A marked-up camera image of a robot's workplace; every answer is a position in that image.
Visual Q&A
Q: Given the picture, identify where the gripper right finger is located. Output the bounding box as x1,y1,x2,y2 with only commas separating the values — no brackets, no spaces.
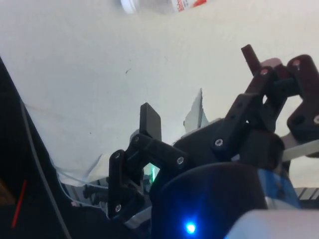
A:
211,44,319,170

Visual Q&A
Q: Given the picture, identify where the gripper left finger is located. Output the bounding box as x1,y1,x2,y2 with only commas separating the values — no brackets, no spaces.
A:
108,102,191,222

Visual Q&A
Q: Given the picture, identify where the clear plastic bottle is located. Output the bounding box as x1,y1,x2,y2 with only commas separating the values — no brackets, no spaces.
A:
120,0,208,15

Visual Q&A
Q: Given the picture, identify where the black cable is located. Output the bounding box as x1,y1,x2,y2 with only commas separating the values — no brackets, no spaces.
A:
20,101,72,239

